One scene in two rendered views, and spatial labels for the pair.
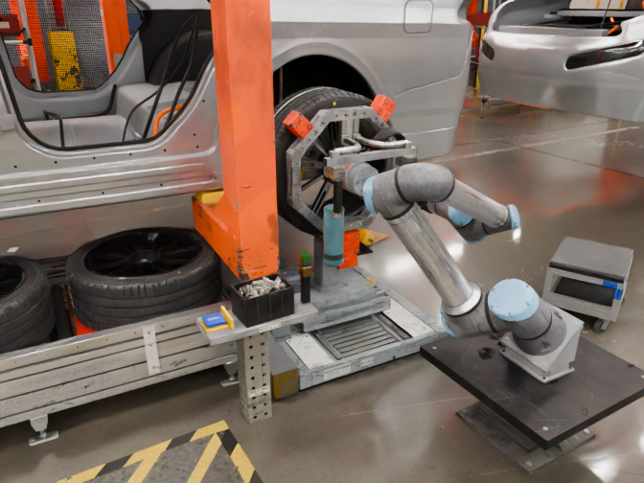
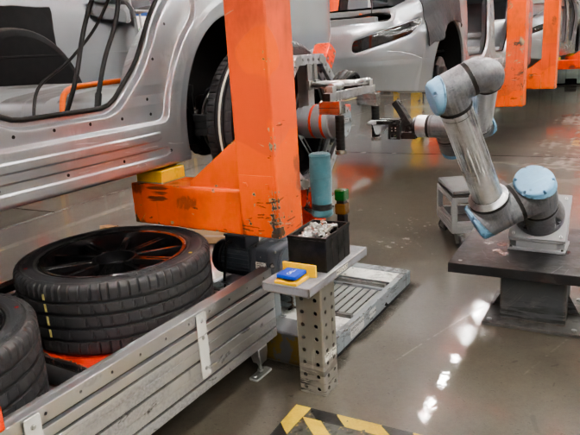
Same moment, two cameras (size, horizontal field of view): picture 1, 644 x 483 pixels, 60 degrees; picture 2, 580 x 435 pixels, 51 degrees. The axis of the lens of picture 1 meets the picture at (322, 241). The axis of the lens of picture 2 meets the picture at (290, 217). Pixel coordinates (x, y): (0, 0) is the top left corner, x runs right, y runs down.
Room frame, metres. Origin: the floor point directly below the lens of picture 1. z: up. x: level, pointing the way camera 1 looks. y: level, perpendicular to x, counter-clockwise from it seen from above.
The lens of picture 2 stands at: (0.22, 1.29, 1.14)
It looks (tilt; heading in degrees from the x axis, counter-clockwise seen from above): 15 degrees down; 329
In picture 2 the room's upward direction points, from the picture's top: 4 degrees counter-clockwise
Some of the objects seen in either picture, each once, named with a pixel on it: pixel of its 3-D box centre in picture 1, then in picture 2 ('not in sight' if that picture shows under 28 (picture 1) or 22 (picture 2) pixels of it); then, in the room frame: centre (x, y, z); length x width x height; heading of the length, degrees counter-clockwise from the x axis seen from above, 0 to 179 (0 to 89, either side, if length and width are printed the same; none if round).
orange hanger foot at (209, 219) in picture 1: (224, 207); (195, 179); (2.35, 0.43, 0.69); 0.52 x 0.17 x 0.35; 28
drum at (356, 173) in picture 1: (354, 174); (322, 121); (2.31, -0.14, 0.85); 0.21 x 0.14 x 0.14; 28
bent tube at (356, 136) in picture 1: (381, 132); (343, 74); (2.31, -0.25, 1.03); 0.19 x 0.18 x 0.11; 28
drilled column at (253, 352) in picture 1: (253, 369); (317, 331); (1.81, 0.27, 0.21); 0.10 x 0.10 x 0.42; 28
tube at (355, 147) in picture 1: (339, 138); (320, 78); (2.22, -0.07, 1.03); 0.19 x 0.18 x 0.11; 28
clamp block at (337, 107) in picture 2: (333, 171); (331, 106); (2.12, -0.05, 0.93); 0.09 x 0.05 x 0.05; 28
